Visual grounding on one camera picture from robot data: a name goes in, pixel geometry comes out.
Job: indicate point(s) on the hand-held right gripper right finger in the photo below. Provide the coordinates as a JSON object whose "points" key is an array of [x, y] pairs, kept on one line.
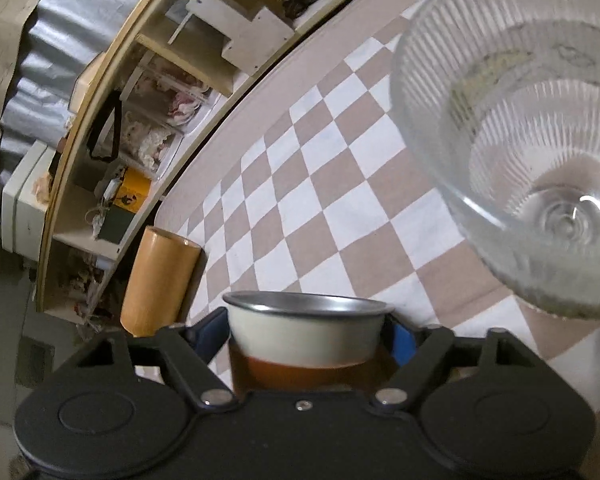
{"points": [[404, 342]]}

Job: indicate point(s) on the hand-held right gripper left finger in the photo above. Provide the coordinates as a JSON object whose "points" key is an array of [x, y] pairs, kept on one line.
{"points": [[211, 332]]}

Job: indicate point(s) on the white and brown metal-rimmed cup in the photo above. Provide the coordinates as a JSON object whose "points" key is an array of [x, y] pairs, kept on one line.
{"points": [[305, 330]]}

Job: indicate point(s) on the tan wooden cylinder cup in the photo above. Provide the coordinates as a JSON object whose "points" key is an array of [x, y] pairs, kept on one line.
{"points": [[155, 280]]}

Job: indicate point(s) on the dark green box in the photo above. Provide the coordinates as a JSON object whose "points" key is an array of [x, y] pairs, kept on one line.
{"points": [[114, 225]]}

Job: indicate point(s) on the yellow box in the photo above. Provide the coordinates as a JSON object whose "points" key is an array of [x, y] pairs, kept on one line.
{"points": [[134, 190]]}

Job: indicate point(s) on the beige and white checkered cloth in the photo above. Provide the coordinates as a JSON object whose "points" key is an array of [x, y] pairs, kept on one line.
{"points": [[330, 180]]}

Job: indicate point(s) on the white box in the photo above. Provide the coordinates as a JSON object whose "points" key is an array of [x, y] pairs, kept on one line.
{"points": [[22, 200]]}

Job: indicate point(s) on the ribbed clear glass bowl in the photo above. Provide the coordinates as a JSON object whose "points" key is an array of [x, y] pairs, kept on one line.
{"points": [[510, 125]]}

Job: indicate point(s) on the light wooden shelf unit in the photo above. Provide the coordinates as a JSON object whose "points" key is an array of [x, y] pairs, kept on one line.
{"points": [[190, 55]]}

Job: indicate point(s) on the silver foil sheet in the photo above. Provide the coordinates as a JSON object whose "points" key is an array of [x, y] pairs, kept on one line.
{"points": [[65, 35]]}

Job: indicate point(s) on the white bracket plate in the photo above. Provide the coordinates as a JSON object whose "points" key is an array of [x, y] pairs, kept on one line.
{"points": [[252, 35]]}

